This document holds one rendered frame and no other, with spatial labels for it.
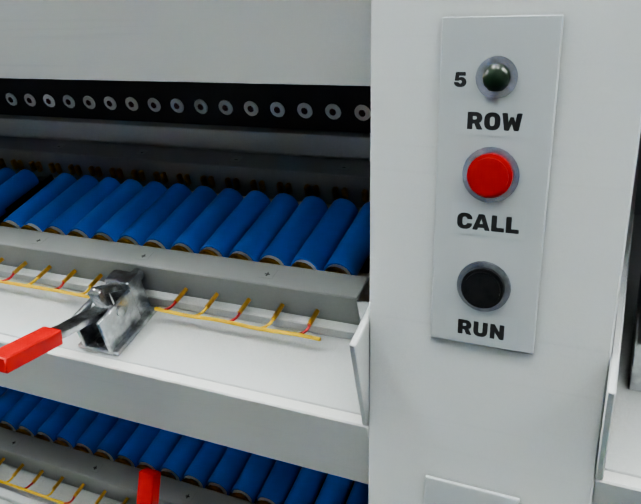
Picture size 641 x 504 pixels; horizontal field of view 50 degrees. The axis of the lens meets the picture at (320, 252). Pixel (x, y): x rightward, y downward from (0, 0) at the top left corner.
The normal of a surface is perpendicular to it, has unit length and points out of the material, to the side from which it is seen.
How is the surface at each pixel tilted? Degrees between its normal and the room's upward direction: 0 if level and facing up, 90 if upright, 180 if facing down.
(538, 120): 90
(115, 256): 19
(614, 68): 90
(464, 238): 90
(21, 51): 109
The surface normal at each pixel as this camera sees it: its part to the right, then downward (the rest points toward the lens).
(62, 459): -0.15, -0.80
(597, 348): -0.41, 0.30
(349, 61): -0.38, 0.59
